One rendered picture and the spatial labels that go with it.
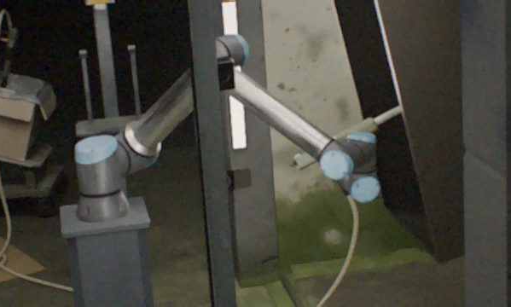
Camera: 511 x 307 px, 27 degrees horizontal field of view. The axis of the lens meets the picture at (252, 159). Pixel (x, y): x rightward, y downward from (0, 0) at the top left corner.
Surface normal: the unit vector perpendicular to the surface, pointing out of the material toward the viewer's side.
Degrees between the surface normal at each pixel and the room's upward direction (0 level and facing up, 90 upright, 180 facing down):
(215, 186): 90
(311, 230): 90
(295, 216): 90
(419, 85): 90
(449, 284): 0
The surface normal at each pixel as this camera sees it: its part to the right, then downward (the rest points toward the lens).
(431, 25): 0.20, 0.26
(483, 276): -0.98, 0.12
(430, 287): -0.07, -0.96
